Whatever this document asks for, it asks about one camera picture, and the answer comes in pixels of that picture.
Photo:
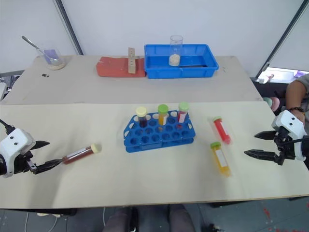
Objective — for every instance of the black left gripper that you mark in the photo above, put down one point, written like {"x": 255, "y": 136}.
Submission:
{"x": 23, "y": 164}

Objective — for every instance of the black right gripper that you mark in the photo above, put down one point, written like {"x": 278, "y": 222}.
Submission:
{"x": 285, "y": 147}

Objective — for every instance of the brown tube with cream cap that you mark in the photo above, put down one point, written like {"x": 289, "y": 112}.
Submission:
{"x": 80, "y": 153}

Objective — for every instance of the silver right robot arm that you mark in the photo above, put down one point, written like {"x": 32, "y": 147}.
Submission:
{"x": 306, "y": 152}

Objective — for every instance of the person's bare forearm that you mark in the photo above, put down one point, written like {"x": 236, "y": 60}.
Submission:
{"x": 297, "y": 94}

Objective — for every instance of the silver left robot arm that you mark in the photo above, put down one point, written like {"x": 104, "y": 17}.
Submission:
{"x": 1, "y": 165}

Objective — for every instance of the red tube with green cap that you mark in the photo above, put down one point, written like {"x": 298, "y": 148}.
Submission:
{"x": 222, "y": 131}

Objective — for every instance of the yellow tube with green cap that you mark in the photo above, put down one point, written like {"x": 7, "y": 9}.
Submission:
{"x": 221, "y": 159}

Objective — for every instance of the red tube with labelled side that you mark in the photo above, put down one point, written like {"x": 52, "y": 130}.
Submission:
{"x": 182, "y": 113}

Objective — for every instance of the blue test tube rack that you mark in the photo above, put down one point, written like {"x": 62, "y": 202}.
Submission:
{"x": 159, "y": 136}

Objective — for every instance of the dark purple tube yellow cap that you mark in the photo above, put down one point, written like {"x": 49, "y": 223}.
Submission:
{"x": 142, "y": 118}

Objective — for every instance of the orange tube with green cap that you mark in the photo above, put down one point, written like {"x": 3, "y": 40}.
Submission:
{"x": 162, "y": 116}

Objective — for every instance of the pink and green round objects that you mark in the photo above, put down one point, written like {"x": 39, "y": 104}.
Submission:
{"x": 271, "y": 102}

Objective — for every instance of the beige back table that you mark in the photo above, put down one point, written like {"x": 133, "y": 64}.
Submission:
{"x": 72, "y": 89}

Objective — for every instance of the glass beaker with purple label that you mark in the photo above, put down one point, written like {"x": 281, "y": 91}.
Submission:
{"x": 53, "y": 59}

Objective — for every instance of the dark rounded shape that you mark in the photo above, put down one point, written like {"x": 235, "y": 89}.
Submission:
{"x": 125, "y": 220}

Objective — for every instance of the metal spoon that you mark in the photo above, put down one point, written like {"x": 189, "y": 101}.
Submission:
{"x": 36, "y": 47}

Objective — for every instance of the blue plastic bin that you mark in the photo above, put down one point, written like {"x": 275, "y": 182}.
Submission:
{"x": 179, "y": 61}

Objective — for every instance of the clear beaker with white powder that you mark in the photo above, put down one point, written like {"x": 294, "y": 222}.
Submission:
{"x": 175, "y": 52}

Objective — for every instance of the small wooden block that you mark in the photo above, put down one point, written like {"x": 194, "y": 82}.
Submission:
{"x": 131, "y": 60}

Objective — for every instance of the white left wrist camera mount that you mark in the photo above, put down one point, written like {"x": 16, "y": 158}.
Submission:
{"x": 13, "y": 145}

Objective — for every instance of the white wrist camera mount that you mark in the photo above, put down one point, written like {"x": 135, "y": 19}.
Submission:
{"x": 13, "y": 145}
{"x": 290, "y": 124}

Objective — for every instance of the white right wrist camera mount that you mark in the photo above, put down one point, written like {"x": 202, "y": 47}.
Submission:
{"x": 290, "y": 124}

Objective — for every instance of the grey metal frame pole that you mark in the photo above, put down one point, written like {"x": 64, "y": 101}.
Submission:
{"x": 282, "y": 38}
{"x": 68, "y": 26}

